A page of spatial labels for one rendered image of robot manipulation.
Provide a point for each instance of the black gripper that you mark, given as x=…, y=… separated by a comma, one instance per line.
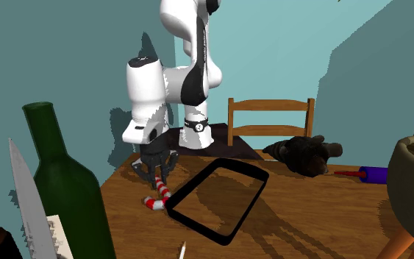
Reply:
x=155, y=152

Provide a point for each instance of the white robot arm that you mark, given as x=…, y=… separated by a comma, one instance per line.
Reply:
x=145, y=89

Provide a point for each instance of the red white candy cane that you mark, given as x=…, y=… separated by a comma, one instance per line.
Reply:
x=163, y=190

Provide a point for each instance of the dark robot stand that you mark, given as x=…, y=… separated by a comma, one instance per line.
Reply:
x=228, y=143

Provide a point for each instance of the white pointed tip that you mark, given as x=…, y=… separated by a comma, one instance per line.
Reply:
x=182, y=252

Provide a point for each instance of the dark green wine bottle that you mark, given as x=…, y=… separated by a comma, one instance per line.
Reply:
x=68, y=193

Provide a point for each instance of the wooden chair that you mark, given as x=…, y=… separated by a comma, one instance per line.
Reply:
x=269, y=130

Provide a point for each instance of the silver knife blade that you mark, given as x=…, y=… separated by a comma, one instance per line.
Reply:
x=31, y=204

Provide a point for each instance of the dark brown teddy bear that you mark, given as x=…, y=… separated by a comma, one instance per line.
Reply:
x=303, y=156

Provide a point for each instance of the wooden table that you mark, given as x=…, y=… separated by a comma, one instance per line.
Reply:
x=317, y=218

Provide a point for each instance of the olive pot on wooden legs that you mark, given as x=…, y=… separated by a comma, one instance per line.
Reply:
x=412, y=186

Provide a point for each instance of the black rectangular frame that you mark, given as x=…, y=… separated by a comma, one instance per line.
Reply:
x=178, y=211

